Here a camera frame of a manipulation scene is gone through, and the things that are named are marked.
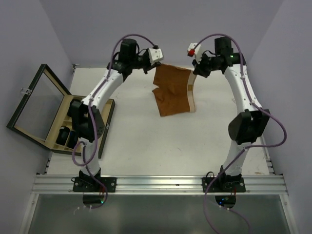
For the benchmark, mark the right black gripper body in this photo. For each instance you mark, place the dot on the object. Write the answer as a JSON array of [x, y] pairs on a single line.
[[206, 65]]

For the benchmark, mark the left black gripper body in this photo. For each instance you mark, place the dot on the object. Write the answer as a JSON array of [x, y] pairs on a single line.
[[142, 62]]

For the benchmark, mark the orange underwear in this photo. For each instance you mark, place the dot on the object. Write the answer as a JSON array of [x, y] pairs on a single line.
[[174, 92]]

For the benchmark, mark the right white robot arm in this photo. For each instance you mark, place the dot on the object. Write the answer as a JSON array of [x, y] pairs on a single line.
[[250, 122]]

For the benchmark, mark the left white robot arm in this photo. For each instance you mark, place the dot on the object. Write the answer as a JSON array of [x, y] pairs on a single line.
[[86, 114]]

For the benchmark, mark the rolled black underwear in box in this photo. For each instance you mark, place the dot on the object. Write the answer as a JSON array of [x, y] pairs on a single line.
[[63, 135]]

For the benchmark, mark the glass box lid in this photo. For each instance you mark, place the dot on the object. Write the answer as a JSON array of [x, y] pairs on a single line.
[[38, 116]]

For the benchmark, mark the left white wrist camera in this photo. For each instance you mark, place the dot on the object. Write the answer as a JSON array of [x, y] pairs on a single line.
[[155, 55]]

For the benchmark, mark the white wall latch clip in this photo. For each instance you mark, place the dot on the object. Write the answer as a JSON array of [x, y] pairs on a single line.
[[26, 91]]

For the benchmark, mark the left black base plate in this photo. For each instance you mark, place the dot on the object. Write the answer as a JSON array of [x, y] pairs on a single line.
[[89, 185]]

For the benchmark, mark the aluminium mounting rail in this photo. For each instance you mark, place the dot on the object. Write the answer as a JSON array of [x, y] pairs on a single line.
[[168, 185]]

